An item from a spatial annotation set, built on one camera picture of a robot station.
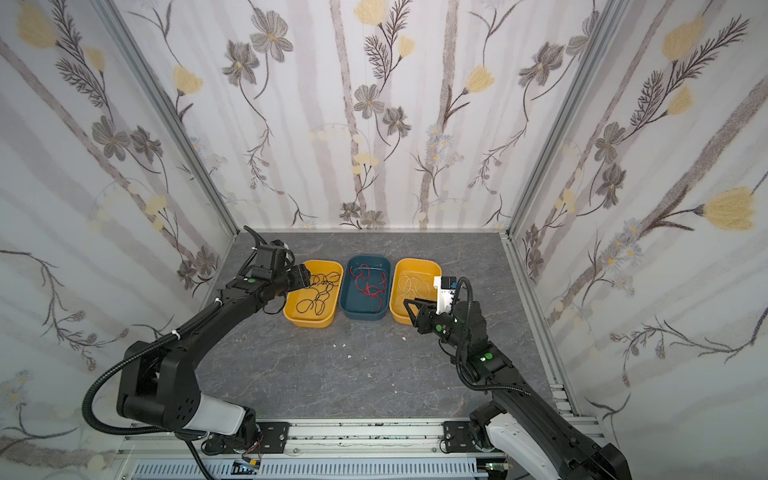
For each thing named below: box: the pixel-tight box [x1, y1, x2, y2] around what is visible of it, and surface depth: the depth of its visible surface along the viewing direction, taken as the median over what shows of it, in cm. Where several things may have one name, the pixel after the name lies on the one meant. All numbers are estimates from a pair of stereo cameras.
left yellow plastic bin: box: [283, 260, 345, 329], surface depth 100 cm
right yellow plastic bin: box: [388, 258, 442, 326], surface depth 103 cm
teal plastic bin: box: [339, 255, 392, 321], surface depth 104 cm
